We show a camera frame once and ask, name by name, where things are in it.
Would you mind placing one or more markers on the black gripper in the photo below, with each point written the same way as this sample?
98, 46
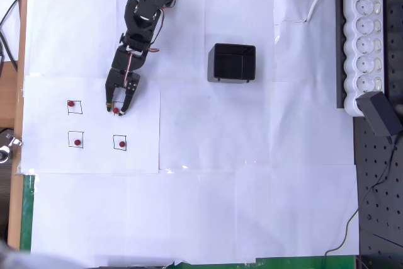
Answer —
117, 80

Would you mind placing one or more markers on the paper sheet with drawn squares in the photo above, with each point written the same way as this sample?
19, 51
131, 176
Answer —
141, 140

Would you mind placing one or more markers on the red ball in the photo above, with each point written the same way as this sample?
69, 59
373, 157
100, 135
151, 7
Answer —
115, 110
121, 144
77, 142
71, 103

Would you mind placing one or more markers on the metal clamp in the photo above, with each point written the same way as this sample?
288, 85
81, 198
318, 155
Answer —
14, 141

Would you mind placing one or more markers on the green cutting mat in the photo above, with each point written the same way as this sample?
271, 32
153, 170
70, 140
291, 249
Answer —
26, 212

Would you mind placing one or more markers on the white power strip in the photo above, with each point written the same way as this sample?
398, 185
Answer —
362, 29

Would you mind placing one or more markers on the black shelf bar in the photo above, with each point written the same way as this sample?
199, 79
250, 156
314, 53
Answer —
338, 45

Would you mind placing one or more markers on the black pegboard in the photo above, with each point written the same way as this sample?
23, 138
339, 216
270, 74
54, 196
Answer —
378, 171

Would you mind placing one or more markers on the black square bin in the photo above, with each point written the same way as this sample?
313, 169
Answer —
233, 61

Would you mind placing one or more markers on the black power adapter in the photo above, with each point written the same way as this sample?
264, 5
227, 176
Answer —
381, 114

